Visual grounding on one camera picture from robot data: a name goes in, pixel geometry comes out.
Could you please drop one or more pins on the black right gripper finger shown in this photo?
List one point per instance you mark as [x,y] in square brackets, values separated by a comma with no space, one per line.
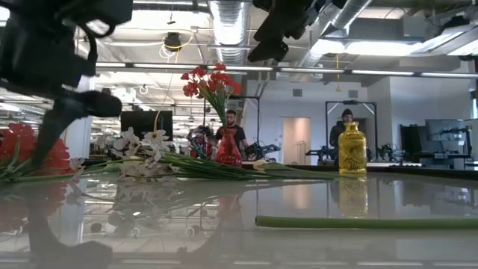
[285,26]
[269,51]

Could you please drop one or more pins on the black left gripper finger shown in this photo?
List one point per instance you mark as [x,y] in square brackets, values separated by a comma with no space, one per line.
[97,104]
[52,127]

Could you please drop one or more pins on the red flower bunch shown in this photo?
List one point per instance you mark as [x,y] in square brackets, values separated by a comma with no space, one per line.
[15,142]
[214,80]

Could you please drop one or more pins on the white flower bunch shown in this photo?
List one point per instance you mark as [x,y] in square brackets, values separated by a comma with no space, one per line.
[138,170]
[157,140]

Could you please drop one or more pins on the cream tulip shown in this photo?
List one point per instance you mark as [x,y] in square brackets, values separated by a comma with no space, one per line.
[260,164]

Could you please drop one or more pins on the red tulip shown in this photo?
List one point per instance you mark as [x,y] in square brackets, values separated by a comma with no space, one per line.
[354,223]

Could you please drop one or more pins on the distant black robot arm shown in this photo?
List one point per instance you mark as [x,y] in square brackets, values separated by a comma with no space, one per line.
[453,130]
[261,151]
[321,153]

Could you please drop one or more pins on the red glass vase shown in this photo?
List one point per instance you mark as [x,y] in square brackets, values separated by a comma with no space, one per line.
[228,153]

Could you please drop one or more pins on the yellow glass vase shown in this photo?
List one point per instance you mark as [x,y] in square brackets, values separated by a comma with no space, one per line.
[352,153]

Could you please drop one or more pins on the white ceiling light strip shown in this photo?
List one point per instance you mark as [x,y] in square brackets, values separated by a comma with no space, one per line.
[317,70]

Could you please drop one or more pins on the black monitor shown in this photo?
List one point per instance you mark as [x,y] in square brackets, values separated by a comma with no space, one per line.
[145,125]

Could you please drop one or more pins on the person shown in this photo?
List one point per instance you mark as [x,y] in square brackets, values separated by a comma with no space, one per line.
[239,136]
[345,116]

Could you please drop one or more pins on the pale door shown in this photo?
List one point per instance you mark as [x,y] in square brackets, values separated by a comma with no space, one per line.
[297,138]

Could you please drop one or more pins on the ribbed silver ventilation duct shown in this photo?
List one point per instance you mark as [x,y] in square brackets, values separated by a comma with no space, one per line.
[228,30]

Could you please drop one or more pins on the smooth grey ventilation duct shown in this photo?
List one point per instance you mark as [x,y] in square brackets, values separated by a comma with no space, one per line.
[349,16]

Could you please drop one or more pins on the black ceiling camera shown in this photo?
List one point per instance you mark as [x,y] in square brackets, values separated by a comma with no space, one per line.
[172,41]

